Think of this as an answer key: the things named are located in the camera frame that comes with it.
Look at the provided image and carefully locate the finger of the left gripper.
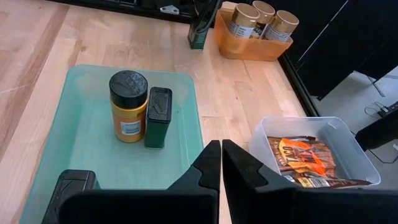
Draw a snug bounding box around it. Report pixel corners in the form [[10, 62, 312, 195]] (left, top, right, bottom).
[[205, 0, 222, 32], [190, 0, 206, 32]]

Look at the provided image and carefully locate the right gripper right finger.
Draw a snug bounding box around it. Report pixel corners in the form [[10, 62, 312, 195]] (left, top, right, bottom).
[[221, 139, 398, 224]]

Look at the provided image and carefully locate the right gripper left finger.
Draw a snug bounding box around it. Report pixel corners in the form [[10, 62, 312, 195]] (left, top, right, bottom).
[[58, 139, 222, 224]]

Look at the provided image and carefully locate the black pepper tin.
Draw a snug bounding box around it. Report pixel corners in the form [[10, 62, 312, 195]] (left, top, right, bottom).
[[144, 86, 174, 149], [41, 169, 102, 224], [187, 21, 208, 50]]

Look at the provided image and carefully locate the taco seasoning packet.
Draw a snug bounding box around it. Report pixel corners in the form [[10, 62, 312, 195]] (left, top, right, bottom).
[[267, 135, 338, 179], [282, 170, 373, 189]]

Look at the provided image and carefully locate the black lid gold jar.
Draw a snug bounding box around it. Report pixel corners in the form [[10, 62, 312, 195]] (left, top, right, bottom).
[[108, 70, 149, 144]]

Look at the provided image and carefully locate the orange translucent bin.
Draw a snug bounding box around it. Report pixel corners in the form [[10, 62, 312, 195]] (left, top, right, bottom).
[[213, 7, 294, 62]]

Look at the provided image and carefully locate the teal translucent tray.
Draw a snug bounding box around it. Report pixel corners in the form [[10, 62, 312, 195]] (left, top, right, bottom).
[[19, 64, 205, 224]]

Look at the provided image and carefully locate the clear plastic bin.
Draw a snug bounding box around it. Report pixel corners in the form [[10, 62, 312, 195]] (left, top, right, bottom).
[[248, 116, 382, 187]]

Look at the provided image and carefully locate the black pole stand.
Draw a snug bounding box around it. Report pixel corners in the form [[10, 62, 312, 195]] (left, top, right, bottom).
[[355, 110, 398, 152]]

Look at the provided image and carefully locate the black curtain partition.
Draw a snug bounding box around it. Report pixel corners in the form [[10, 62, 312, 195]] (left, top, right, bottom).
[[264, 0, 398, 100]]

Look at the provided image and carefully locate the silver frame bracket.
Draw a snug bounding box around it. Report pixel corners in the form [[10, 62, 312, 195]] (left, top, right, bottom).
[[159, 4, 180, 16]]

